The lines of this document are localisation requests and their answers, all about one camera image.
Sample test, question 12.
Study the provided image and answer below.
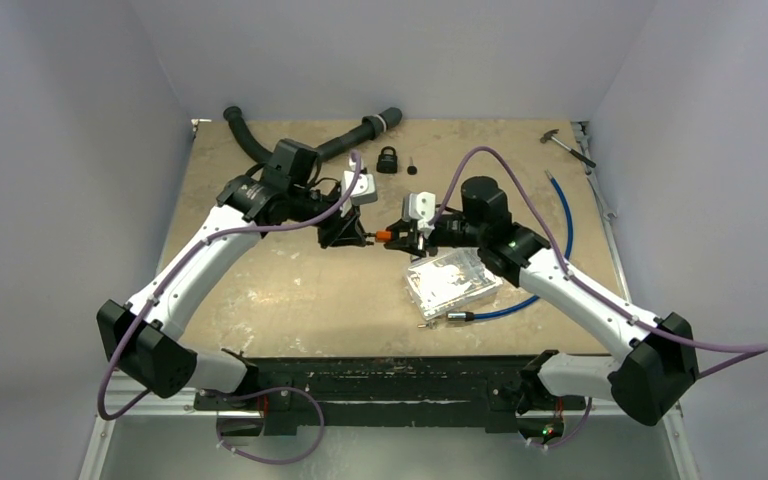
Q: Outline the orange padlock with keys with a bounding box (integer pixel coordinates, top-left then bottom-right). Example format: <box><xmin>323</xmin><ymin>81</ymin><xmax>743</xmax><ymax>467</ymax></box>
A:
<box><xmin>365</xmin><ymin>230</ymin><xmax>399</xmax><ymax>244</ymax></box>

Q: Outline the small hammer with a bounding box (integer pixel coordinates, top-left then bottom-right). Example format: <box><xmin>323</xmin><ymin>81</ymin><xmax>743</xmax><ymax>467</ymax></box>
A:
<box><xmin>539</xmin><ymin>129</ymin><xmax>597</xmax><ymax>169</ymax></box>

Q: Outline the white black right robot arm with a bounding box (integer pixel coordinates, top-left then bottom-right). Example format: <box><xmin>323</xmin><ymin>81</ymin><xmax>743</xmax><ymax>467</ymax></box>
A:
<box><xmin>374</xmin><ymin>176</ymin><xmax>699</xmax><ymax>426</ymax></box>

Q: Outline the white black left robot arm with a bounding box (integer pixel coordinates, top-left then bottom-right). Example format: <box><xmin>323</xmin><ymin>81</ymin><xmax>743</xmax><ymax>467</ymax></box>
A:
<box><xmin>96</xmin><ymin>139</ymin><xmax>373</xmax><ymax>409</ymax></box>

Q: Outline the blue hose with fitting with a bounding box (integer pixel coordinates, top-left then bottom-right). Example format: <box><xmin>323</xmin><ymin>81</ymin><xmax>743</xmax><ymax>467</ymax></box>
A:
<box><xmin>418</xmin><ymin>169</ymin><xmax>575</xmax><ymax>331</ymax></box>

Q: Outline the black padlock key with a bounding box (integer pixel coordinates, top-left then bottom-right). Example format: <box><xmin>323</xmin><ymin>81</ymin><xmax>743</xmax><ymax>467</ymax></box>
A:
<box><xmin>406</xmin><ymin>157</ymin><xmax>418</xmax><ymax>176</ymax></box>

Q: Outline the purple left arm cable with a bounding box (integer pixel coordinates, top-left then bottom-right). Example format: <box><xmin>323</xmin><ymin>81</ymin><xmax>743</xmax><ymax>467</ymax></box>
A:
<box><xmin>96</xmin><ymin>149</ymin><xmax>365</xmax><ymax>466</ymax></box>

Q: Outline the black aluminium base frame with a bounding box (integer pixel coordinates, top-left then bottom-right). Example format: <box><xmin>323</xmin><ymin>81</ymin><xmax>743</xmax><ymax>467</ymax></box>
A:
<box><xmin>95</xmin><ymin>357</ymin><xmax>683</xmax><ymax>439</ymax></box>

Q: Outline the black padlock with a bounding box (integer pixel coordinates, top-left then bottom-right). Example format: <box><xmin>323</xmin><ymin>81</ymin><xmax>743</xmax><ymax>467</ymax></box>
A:
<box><xmin>376</xmin><ymin>146</ymin><xmax>399</xmax><ymax>175</ymax></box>

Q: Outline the black corrugated hose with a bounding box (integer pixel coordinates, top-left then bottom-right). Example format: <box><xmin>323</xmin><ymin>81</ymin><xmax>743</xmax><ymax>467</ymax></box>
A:
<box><xmin>222</xmin><ymin>105</ymin><xmax>404</xmax><ymax>164</ymax></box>

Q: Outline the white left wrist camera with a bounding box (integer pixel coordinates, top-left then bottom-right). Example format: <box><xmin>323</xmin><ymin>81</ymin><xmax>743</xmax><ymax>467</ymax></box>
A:
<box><xmin>340</xmin><ymin>170</ymin><xmax>378</xmax><ymax>217</ymax></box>

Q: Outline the clear plastic parts box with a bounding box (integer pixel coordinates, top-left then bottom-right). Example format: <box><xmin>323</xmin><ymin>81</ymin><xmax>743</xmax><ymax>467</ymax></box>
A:
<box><xmin>404</xmin><ymin>248</ymin><xmax>503</xmax><ymax>323</ymax></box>

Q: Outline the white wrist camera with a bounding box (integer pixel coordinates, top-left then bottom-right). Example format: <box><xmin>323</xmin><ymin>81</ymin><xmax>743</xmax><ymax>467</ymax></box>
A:
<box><xmin>340</xmin><ymin>170</ymin><xmax>378</xmax><ymax>217</ymax></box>
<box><xmin>401</xmin><ymin>192</ymin><xmax>437</xmax><ymax>237</ymax></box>

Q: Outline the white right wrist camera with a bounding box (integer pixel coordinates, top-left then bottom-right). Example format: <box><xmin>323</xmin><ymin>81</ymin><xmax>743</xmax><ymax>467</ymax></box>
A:
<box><xmin>401</xmin><ymin>192</ymin><xmax>437</xmax><ymax>237</ymax></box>

